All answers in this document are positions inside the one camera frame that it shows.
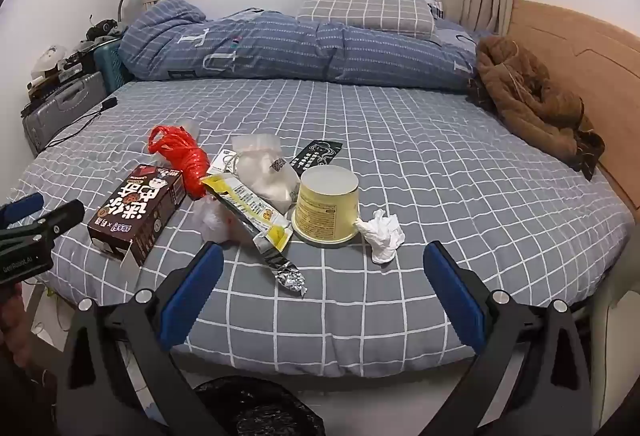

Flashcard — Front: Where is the black charger cable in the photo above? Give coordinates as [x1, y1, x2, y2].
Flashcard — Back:
[47, 96, 118, 149]

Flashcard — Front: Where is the grey checked pillow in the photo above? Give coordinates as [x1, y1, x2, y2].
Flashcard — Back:
[296, 0, 438, 40]

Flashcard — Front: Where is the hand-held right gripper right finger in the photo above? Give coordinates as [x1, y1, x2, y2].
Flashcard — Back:
[415, 242, 593, 436]

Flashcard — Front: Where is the translucent white pouch bag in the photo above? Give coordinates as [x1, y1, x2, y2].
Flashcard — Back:
[231, 133, 302, 217]

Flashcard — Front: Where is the wooden headboard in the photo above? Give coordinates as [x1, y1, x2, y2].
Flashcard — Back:
[505, 0, 640, 221]

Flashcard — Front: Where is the teal suitcase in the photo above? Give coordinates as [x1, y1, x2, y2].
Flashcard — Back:
[92, 38, 133, 94]

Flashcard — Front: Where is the dark bag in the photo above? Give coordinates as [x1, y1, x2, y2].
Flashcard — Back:
[86, 18, 123, 41]

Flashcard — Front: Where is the trash bin with black liner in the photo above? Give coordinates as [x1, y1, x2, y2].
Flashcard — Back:
[192, 376, 326, 436]

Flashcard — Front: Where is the white helmet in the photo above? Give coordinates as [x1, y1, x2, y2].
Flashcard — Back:
[31, 44, 68, 79]

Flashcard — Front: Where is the clear plastic bag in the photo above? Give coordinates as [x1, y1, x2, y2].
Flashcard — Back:
[192, 193, 261, 247]

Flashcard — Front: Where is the blue striped quilt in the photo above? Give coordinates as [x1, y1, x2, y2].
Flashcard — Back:
[120, 0, 496, 91]

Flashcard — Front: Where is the grey suitcase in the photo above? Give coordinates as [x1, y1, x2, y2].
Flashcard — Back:
[21, 72, 108, 155]

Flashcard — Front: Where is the yellow paper cup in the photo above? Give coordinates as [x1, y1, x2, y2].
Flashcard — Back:
[291, 164, 361, 247]

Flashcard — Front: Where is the red plastic bag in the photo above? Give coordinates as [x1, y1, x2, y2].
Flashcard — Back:
[147, 125, 211, 201]

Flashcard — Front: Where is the white tissue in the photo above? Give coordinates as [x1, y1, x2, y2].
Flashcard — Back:
[356, 209, 405, 264]

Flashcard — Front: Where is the dark brown snack box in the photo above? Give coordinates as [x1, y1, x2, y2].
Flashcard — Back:
[87, 163, 187, 267]

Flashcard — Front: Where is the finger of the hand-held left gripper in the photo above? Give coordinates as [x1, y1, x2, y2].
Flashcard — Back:
[0, 193, 45, 229]
[0, 200, 86, 257]

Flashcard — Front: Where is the black printed packet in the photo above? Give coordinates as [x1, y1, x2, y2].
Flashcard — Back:
[291, 139, 343, 177]

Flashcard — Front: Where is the white paper card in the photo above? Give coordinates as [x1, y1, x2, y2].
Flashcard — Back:
[206, 148, 238, 177]

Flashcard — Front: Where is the bed with grey checked sheet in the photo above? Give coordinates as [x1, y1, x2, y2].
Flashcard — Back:
[10, 78, 636, 377]

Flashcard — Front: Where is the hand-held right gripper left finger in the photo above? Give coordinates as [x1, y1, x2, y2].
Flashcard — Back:
[55, 242, 231, 436]

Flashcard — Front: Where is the yellow snack wrapper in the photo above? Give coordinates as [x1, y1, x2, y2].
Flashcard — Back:
[200, 173, 306, 299]

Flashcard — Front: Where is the brown fleece jacket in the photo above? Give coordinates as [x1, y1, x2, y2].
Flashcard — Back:
[467, 34, 606, 181]

